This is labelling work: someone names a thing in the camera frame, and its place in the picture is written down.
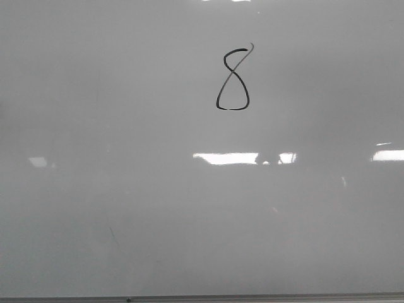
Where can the white glossy whiteboard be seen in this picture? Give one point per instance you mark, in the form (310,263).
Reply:
(201,147)

